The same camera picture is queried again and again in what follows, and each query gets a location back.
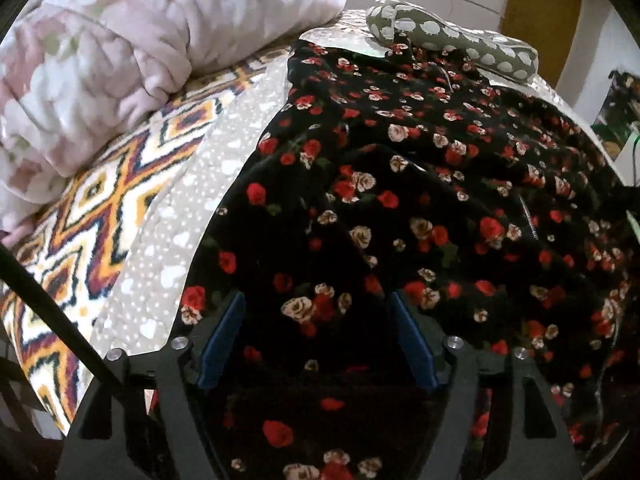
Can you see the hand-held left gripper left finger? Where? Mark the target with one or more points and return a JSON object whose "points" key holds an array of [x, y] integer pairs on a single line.
{"points": [[222, 340]]}

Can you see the dark colourful clutter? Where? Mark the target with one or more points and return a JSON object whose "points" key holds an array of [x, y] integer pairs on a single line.
{"points": [[617, 110]]}

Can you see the pink floral comforter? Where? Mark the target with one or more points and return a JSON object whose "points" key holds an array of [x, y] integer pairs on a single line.
{"points": [[110, 55]]}

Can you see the yellow door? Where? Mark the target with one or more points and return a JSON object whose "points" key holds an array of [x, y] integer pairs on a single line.
{"points": [[540, 5]]}

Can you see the beige dotted bed sheet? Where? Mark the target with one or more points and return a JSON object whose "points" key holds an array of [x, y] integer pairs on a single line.
{"points": [[200, 185]]}

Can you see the zigzag patterned blanket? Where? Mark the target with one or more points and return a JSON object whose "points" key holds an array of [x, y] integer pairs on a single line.
{"points": [[105, 210]]}

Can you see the black floral dress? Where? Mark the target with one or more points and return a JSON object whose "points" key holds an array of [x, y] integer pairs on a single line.
{"points": [[400, 200]]}

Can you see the olive spotted cloth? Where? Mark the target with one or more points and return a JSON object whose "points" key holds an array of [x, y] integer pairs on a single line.
{"points": [[450, 35]]}

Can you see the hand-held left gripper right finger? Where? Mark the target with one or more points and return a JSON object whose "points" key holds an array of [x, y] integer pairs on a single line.
{"points": [[415, 340]]}

